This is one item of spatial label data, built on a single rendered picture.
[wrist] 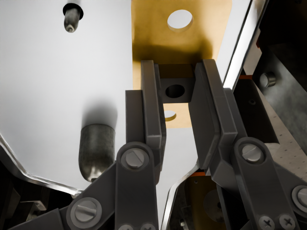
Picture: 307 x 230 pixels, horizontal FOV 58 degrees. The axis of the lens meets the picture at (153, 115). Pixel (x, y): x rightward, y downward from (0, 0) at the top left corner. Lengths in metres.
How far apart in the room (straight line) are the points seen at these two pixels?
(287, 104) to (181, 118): 0.09
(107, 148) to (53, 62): 0.09
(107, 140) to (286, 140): 0.80
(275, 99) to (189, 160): 0.13
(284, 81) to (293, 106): 0.02
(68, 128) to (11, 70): 0.08
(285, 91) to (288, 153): 0.86
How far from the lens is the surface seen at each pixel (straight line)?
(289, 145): 1.03
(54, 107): 0.24
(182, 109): 0.15
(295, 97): 0.22
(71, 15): 0.17
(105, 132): 0.25
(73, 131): 0.27
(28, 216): 0.45
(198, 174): 0.53
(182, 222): 0.52
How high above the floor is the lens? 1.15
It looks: 38 degrees down
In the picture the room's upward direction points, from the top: 175 degrees clockwise
